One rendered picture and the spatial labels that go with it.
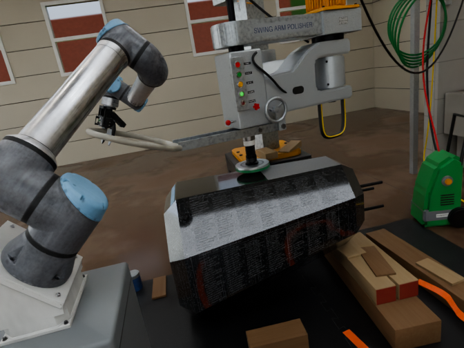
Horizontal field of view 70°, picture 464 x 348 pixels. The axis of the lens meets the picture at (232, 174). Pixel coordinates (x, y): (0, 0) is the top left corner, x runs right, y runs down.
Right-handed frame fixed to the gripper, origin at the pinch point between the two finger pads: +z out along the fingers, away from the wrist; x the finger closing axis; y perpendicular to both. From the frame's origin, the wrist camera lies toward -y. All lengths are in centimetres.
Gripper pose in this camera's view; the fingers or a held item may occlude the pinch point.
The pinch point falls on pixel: (106, 142)
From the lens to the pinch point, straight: 201.2
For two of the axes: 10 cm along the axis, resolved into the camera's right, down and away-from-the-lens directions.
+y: -5.4, -0.1, -8.4
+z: -2.1, 9.7, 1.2
